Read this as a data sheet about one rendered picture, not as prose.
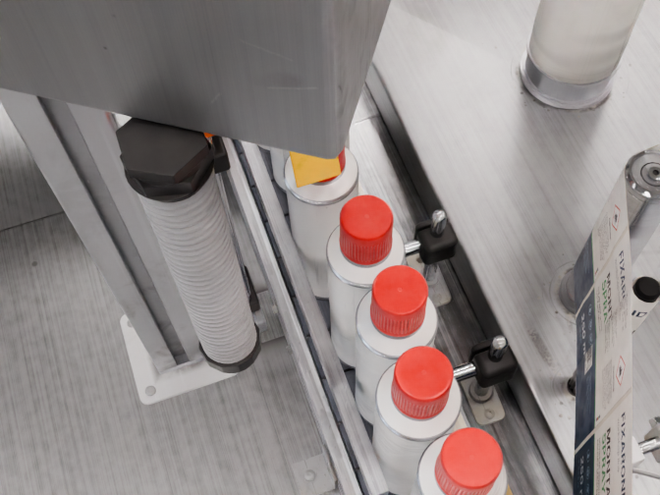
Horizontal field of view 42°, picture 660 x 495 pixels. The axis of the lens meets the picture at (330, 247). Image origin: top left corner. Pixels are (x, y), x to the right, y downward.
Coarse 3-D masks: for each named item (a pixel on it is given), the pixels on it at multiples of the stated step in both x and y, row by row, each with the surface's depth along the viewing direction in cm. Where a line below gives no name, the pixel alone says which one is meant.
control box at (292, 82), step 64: (0, 0) 27; (64, 0) 26; (128, 0) 26; (192, 0) 25; (256, 0) 24; (320, 0) 23; (384, 0) 32; (0, 64) 30; (64, 64) 29; (128, 64) 28; (192, 64) 27; (256, 64) 26; (320, 64) 26; (192, 128) 31; (256, 128) 30; (320, 128) 29
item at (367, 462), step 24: (240, 144) 71; (264, 168) 69; (264, 192) 68; (288, 240) 66; (288, 264) 65; (312, 312) 63; (312, 336) 62; (336, 360) 61; (336, 384) 60; (360, 432) 59; (360, 456) 58; (384, 480) 57
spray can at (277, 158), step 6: (270, 150) 74; (276, 150) 72; (282, 150) 71; (276, 156) 73; (282, 156) 72; (276, 162) 74; (282, 162) 73; (276, 168) 75; (282, 168) 74; (276, 174) 76; (282, 174) 75; (276, 180) 77; (282, 180) 76; (282, 186) 77
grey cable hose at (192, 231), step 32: (128, 128) 31; (160, 128) 31; (128, 160) 31; (160, 160) 31; (192, 160) 31; (160, 192) 32; (192, 192) 32; (160, 224) 34; (192, 224) 34; (224, 224) 36; (192, 256) 36; (224, 256) 38; (192, 288) 39; (224, 288) 40; (192, 320) 43; (224, 320) 42; (224, 352) 46; (256, 352) 48
